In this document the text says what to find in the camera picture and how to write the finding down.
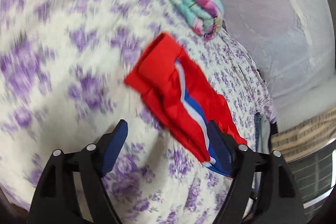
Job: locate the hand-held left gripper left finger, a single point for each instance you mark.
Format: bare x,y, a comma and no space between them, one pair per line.
115,150

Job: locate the purple floral bedsheet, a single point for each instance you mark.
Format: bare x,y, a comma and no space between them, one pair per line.
65,56

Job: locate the red pants with blue stripes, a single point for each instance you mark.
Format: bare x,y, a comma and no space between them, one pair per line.
168,77

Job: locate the beige brick-patterned cloth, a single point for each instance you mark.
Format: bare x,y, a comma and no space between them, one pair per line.
302,134

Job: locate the grey pants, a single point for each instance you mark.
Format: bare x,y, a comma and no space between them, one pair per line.
262,134

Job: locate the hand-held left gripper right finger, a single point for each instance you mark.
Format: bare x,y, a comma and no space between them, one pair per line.
220,150

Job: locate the white lace cover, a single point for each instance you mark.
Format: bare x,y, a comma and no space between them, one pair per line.
275,16

